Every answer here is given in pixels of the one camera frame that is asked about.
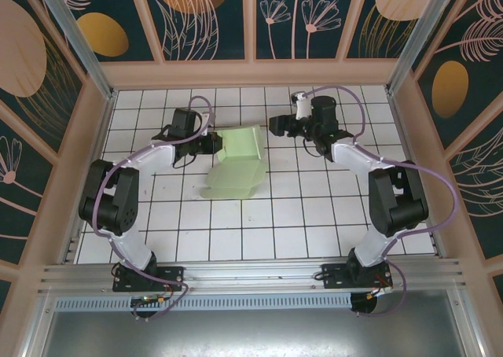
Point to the pale green paper box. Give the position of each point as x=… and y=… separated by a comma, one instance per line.
x=239, y=144

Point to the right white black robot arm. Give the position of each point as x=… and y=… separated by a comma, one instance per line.
x=397, y=199

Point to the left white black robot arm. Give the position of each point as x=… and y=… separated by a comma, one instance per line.
x=114, y=199

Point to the grey metal sheet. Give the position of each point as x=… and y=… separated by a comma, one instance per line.
x=251, y=333

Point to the aluminium frame post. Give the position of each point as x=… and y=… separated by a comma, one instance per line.
x=78, y=42
x=416, y=30

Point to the aluminium mounting rail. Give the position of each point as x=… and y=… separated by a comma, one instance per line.
x=251, y=274

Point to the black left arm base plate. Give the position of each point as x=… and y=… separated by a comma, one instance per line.
x=173, y=276

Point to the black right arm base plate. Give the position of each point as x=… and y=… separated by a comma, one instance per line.
x=334, y=278

